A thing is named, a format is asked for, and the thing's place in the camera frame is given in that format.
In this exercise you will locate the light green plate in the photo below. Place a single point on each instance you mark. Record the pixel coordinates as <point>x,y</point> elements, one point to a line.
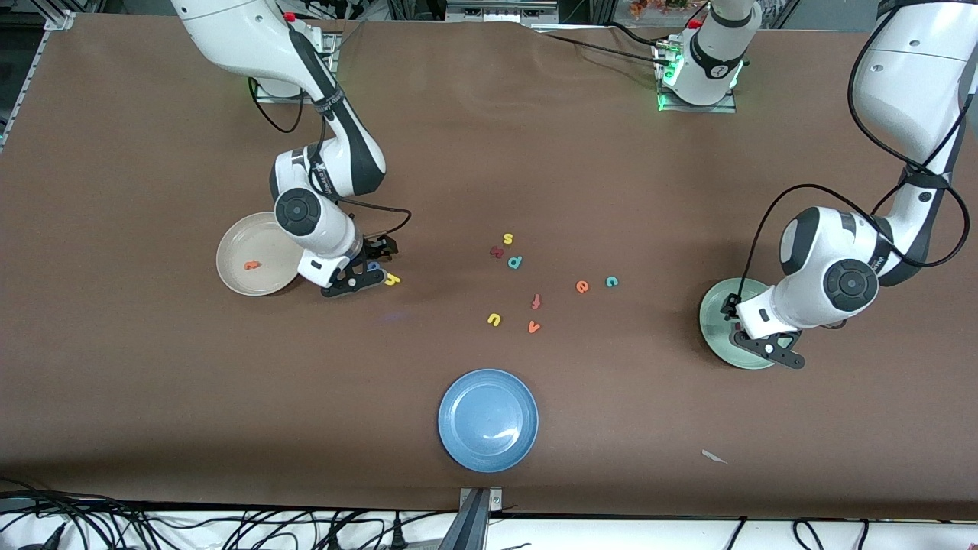
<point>714,328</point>

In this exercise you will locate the aluminium frame profile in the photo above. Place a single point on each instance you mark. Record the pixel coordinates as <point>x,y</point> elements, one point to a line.
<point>59,21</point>

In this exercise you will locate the orange artificial flowers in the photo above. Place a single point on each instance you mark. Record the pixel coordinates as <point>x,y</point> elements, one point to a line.
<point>657,6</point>

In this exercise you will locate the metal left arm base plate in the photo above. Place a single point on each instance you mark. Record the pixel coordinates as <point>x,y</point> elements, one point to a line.
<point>699,108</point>

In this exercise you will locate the grey metal frame piece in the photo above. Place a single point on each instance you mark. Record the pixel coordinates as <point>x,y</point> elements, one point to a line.
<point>500,11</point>

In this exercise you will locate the blue plate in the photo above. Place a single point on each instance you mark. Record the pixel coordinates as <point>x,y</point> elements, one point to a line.
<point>488,420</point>

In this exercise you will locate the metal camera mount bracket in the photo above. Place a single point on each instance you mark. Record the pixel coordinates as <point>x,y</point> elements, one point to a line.
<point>480,527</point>

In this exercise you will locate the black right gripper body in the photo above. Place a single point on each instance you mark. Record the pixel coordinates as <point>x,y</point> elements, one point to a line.
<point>375,248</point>

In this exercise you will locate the brown table cover sheet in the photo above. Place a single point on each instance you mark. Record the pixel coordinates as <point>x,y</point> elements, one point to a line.
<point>153,382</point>

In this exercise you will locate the beige brown plate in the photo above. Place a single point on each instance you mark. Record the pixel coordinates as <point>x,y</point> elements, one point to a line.
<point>244,244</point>

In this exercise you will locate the black power plug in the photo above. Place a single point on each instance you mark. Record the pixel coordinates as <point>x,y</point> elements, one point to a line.
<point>397,538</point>

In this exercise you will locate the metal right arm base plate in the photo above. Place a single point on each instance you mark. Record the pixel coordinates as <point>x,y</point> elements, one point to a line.
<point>333,42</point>

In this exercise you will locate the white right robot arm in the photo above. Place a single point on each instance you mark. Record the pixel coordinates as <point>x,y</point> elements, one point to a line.
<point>229,34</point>

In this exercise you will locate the small white paper scrap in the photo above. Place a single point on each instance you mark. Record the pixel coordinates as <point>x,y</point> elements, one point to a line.
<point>714,457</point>

